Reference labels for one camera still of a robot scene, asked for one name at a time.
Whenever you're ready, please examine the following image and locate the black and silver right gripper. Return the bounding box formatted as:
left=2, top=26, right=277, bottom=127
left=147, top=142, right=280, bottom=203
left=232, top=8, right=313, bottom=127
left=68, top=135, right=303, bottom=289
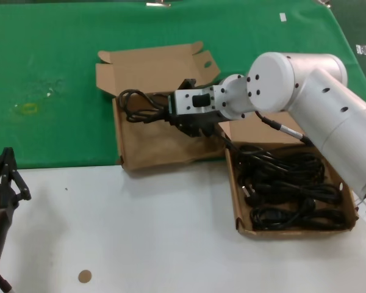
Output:
left=167, top=78, right=221, bottom=139

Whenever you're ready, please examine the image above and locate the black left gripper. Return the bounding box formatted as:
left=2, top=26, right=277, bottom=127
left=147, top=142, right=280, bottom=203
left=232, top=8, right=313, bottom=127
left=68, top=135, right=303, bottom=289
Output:
left=0, top=147, right=32, bottom=215

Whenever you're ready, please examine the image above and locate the open cardboard box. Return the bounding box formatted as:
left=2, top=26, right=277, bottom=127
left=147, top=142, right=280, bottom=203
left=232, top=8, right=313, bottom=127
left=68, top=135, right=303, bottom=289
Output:
left=218, top=111, right=360, bottom=236
left=95, top=42, right=226, bottom=172

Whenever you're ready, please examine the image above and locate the round cardboard disc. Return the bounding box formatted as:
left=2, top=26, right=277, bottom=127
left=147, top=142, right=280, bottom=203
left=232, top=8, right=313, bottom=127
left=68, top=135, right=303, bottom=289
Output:
left=77, top=269, right=93, bottom=284

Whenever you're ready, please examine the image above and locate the green table cloth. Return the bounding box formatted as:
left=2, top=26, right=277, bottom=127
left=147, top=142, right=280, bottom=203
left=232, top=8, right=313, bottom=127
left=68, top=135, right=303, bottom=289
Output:
left=0, top=0, right=366, bottom=172

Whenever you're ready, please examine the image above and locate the arm cable with silver connector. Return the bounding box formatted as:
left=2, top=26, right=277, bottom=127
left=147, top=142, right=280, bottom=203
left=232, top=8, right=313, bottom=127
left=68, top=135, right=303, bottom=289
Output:
left=255, top=110, right=312, bottom=145

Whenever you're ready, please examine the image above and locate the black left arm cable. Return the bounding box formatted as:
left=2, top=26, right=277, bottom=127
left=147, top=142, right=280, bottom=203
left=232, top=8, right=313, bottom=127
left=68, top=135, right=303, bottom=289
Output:
left=0, top=272, right=13, bottom=293

